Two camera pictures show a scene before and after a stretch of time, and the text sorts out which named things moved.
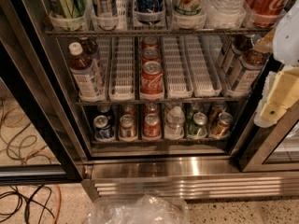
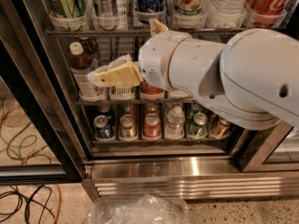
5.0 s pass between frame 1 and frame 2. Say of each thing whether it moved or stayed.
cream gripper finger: moved
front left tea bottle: stayed
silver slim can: stayed
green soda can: stayed
